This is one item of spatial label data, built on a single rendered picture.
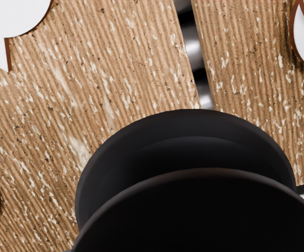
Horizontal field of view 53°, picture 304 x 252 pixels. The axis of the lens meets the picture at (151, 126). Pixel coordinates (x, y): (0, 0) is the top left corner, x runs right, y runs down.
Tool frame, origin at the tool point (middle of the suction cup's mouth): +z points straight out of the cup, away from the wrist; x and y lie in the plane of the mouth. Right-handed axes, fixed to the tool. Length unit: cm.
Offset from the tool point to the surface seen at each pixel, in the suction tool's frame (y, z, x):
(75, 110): 6.7, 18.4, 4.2
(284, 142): -10.7, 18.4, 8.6
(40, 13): 7.6, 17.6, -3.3
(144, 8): 0.5, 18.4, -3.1
